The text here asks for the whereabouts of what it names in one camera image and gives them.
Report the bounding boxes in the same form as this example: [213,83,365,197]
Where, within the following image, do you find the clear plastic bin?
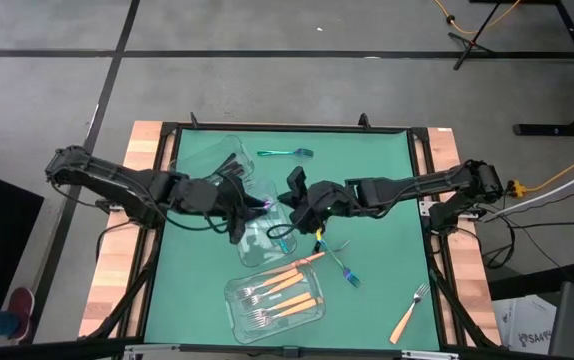
[169,134,257,201]
[222,262,327,345]
[236,178,299,269]

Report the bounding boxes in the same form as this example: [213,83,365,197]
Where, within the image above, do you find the green table mat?
[142,127,442,352]

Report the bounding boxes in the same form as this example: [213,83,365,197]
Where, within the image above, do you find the black tripod stand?
[446,0,499,72]

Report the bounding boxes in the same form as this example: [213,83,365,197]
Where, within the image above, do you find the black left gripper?
[174,160,269,246]

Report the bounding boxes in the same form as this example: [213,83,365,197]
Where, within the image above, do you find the right wooden side board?
[425,127,503,346]

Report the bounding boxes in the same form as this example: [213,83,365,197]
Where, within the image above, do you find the left wooden side board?
[77,119,166,339]

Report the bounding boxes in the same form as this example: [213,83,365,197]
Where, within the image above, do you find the black floor cable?
[466,185,574,271]

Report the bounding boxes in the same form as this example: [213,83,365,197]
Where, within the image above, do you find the black stand frame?
[469,0,574,138]

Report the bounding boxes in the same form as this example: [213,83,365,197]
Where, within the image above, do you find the black table frame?
[77,112,504,360]

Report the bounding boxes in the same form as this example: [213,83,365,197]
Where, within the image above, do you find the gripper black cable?
[265,222,299,241]
[165,189,248,236]

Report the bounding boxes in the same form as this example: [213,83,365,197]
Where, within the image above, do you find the yellow floor cable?
[432,0,524,36]

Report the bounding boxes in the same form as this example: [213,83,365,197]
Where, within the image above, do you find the white printed box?
[491,293,559,357]

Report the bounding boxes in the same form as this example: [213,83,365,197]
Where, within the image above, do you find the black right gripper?
[276,166,354,236]

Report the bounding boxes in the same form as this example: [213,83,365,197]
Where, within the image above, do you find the person's foot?
[5,286,37,342]

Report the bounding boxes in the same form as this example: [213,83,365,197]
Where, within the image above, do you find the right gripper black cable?
[265,222,299,241]

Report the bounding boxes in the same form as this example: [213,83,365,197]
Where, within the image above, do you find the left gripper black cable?
[165,189,248,236]

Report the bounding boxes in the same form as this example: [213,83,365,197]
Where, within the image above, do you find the yellow extension cable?
[505,144,574,197]

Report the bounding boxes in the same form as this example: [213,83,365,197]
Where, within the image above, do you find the white conduit strip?
[480,158,574,224]

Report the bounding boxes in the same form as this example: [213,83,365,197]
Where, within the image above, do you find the silver metal bracket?
[400,349,461,360]
[123,343,184,360]

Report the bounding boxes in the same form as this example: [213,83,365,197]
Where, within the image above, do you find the wooden side board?
[425,127,503,346]
[77,119,166,339]

